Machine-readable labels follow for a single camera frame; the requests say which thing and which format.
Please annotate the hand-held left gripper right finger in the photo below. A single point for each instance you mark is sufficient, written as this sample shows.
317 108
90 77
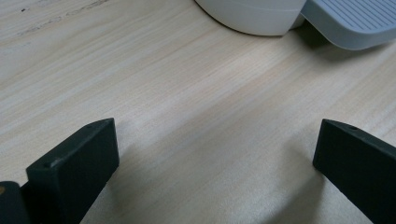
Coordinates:
361 165

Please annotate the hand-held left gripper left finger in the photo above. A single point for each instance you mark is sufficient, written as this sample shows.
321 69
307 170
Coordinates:
74 168

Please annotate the grey ridged tray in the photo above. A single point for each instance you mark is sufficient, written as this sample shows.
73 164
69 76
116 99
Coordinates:
351 21

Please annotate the white round container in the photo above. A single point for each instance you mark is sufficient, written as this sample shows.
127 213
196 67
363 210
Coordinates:
258 15

